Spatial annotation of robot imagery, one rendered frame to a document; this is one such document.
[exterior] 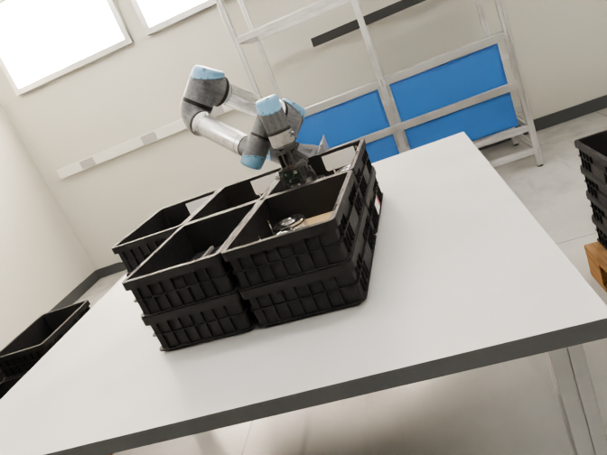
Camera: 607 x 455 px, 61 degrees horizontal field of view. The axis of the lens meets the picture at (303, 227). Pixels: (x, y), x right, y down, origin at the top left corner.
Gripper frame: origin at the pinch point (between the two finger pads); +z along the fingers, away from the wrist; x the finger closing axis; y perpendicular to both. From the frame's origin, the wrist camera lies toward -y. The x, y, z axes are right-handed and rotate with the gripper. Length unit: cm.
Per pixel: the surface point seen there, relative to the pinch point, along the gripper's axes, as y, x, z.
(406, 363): 71, 34, 15
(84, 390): 62, -56, 15
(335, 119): -201, -39, 6
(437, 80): -211, 32, 6
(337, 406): -3, -24, 85
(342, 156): -29.8, 6.6, -4.2
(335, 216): 45, 22, -8
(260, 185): -27.2, -27.5, -4.0
